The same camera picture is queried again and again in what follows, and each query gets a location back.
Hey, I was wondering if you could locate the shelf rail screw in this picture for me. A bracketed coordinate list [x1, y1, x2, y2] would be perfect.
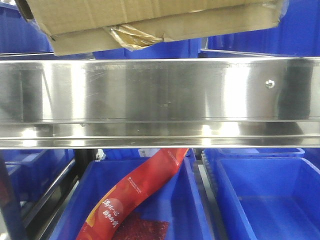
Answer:
[264, 79, 275, 89]

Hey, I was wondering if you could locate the blue bin lower centre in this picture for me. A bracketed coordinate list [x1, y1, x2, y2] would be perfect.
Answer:
[50, 154, 213, 240]

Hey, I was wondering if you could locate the blue bin upper right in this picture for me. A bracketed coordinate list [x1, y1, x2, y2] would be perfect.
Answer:
[207, 0, 320, 57]

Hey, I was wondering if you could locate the blue bin lower left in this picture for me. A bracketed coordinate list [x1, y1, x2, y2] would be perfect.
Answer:
[0, 149, 75, 202]

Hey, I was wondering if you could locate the red snack package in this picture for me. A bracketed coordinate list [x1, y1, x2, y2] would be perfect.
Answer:
[76, 148, 189, 240]

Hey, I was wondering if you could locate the blue bin rear right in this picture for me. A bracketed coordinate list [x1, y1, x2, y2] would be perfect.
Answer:
[203, 148, 305, 170]

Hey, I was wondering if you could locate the steel shelf upright post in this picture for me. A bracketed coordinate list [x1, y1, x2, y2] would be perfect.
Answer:
[0, 153, 28, 240]

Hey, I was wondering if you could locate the brown cardboard box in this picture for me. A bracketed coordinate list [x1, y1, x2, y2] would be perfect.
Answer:
[16, 0, 289, 56]

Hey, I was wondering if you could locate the stainless steel shelf rail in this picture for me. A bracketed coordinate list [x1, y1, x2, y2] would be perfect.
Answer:
[0, 57, 320, 149]

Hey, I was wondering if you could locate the blue bin lower right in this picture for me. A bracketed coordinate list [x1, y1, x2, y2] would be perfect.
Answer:
[216, 158, 320, 240]

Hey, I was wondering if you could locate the blue bin upper left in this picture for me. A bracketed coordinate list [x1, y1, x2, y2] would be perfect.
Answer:
[0, 2, 53, 54]

